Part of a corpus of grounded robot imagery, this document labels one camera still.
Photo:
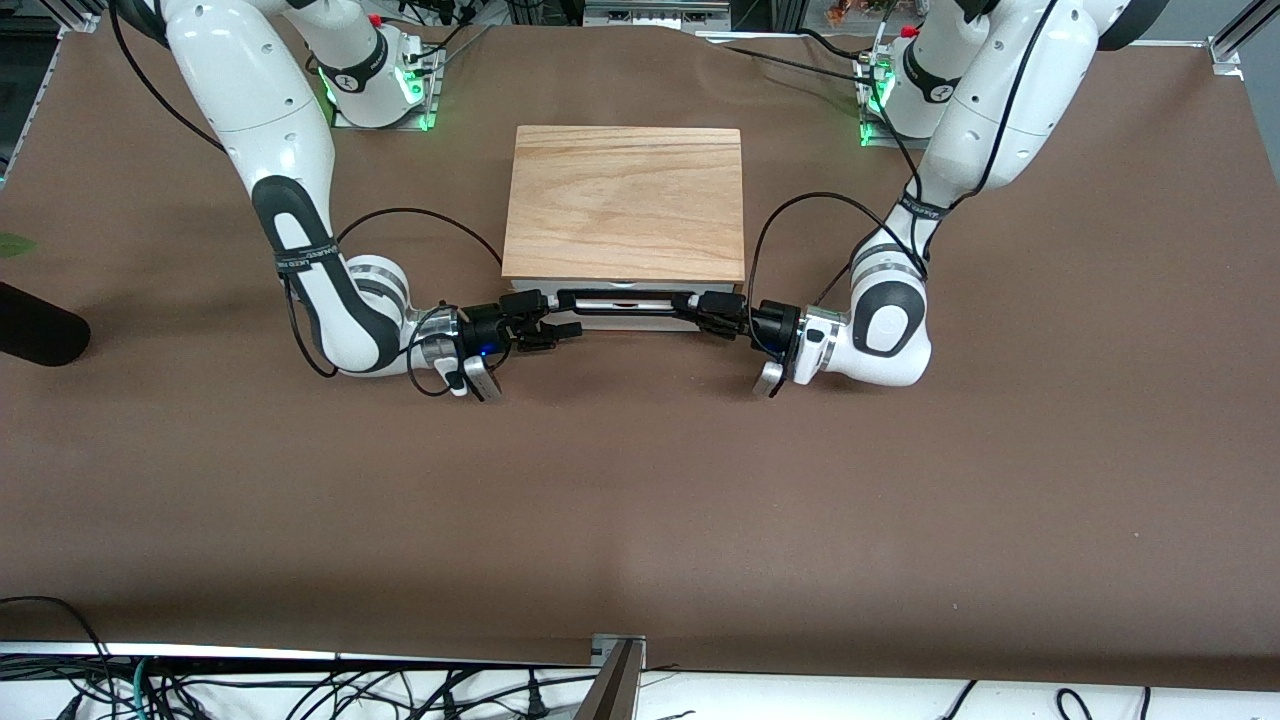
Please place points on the aluminium corner profile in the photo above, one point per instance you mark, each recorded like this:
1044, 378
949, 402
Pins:
1235, 45

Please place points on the aluminium frame bar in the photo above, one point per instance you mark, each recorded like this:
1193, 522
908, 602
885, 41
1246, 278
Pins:
655, 12

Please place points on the brown table cloth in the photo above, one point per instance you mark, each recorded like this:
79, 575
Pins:
640, 500

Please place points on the green leaf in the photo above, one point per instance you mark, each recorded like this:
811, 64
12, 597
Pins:
12, 244

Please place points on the black cylindrical object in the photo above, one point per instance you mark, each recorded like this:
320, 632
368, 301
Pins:
35, 330

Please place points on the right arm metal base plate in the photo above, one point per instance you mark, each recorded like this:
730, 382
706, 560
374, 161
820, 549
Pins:
432, 95

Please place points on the wooden drawer cabinet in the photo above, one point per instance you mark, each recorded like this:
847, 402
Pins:
625, 200

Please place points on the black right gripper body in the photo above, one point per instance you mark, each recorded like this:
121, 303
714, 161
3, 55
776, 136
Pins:
484, 326

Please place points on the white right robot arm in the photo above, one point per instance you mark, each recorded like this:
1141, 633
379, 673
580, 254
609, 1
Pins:
280, 130

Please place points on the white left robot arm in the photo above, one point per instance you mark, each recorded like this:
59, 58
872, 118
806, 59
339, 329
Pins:
1000, 110

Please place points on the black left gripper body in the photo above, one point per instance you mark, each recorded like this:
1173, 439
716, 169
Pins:
773, 325

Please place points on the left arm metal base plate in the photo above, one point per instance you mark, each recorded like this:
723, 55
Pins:
868, 130

